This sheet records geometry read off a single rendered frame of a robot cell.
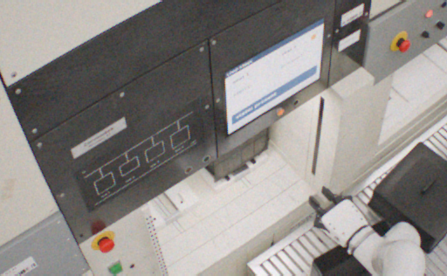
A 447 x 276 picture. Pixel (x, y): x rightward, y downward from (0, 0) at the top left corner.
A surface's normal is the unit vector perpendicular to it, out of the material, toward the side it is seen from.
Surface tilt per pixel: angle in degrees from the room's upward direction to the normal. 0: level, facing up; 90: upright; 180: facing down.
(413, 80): 0
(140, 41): 90
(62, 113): 90
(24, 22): 92
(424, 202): 0
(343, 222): 2
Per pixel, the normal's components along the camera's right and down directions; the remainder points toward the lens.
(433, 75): -0.04, -0.59
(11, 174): 0.59, 0.63
